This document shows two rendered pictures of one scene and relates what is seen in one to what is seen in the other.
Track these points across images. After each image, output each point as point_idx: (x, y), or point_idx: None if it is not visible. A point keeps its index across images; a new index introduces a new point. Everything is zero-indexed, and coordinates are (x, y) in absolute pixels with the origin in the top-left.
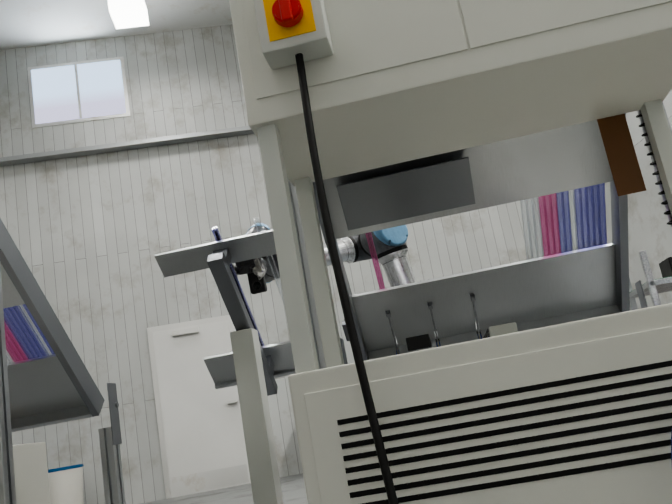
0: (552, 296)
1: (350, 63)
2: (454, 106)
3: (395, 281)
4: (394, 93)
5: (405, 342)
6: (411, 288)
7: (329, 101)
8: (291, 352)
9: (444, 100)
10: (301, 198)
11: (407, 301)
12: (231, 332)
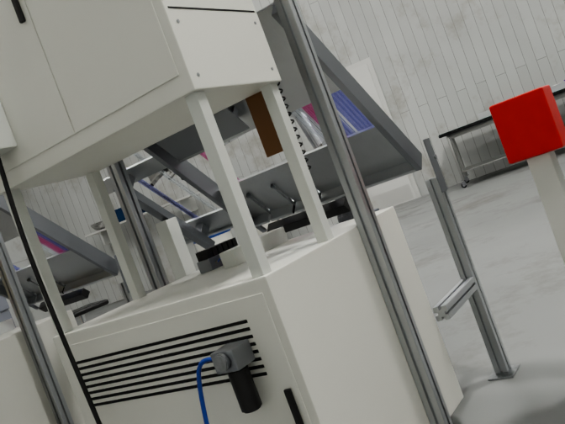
0: (358, 163)
1: (26, 150)
2: (108, 148)
3: (304, 131)
4: (51, 166)
5: (274, 208)
6: (253, 178)
7: (24, 176)
8: (214, 219)
9: (93, 152)
10: (92, 187)
11: (256, 185)
12: (155, 224)
